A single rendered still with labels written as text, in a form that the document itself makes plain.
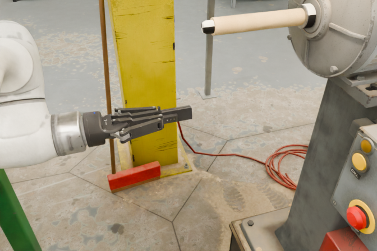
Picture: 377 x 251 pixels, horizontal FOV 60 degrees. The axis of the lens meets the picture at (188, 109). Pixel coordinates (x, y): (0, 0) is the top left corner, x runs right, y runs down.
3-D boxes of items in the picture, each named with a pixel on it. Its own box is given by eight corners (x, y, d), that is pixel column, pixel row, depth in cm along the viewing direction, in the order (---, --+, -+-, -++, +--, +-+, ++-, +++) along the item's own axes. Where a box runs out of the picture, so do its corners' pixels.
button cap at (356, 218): (358, 212, 62) (365, 198, 59) (373, 229, 59) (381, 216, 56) (341, 217, 61) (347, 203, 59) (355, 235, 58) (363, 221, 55)
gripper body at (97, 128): (87, 135, 75) (127, 128, 78) (88, 156, 68) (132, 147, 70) (81, 106, 72) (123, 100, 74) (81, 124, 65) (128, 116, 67)
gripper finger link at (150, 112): (113, 132, 73) (112, 129, 74) (162, 122, 75) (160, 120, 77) (110, 116, 71) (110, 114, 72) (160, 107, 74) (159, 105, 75)
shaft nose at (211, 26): (211, 33, 60) (209, 20, 60) (215, 32, 58) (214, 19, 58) (201, 35, 60) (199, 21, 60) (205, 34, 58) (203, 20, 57)
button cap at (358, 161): (356, 160, 59) (361, 148, 57) (368, 172, 57) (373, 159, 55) (349, 162, 59) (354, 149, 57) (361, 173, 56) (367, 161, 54)
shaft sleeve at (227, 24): (295, 26, 65) (295, 9, 64) (306, 24, 62) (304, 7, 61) (210, 36, 61) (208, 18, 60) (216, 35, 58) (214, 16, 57)
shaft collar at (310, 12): (303, 28, 66) (302, 5, 65) (317, 26, 62) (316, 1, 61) (294, 29, 66) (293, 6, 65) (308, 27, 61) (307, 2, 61)
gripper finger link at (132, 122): (110, 118, 70) (111, 121, 69) (162, 110, 72) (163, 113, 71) (113, 134, 72) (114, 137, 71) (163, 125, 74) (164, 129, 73)
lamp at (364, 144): (358, 147, 57) (363, 133, 55) (371, 158, 54) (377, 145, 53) (355, 147, 56) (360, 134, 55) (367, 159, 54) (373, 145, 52)
